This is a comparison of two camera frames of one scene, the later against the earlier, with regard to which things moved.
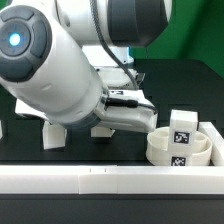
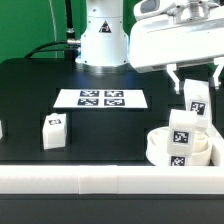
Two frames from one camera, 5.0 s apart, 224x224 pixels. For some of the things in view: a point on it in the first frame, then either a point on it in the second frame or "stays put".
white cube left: [53, 136] stays put
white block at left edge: [1, 130] stays put
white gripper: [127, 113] -> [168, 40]
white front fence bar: [111, 179] stays put
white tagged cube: [183, 129] stays put
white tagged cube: [101, 132] -> [198, 99]
